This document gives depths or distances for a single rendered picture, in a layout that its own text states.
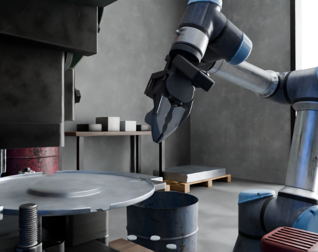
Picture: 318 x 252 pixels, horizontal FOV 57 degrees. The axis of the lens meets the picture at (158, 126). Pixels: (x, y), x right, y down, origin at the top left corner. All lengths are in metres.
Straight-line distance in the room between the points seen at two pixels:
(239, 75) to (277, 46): 4.36
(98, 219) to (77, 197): 0.07
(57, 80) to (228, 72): 0.58
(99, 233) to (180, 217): 1.09
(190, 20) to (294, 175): 0.54
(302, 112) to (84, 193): 0.72
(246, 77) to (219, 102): 4.71
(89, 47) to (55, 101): 0.09
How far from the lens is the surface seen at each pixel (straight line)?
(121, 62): 4.88
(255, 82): 0.98
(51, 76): 0.42
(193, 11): 0.68
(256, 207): 0.99
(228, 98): 5.55
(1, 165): 0.45
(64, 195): 0.46
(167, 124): 0.59
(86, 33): 0.43
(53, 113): 0.42
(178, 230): 1.59
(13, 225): 0.42
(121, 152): 4.79
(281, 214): 0.93
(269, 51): 5.31
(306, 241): 0.38
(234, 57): 0.75
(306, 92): 0.99
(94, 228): 0.51
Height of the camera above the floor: 0.88
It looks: 1 degrees up
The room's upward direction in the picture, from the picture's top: straight up
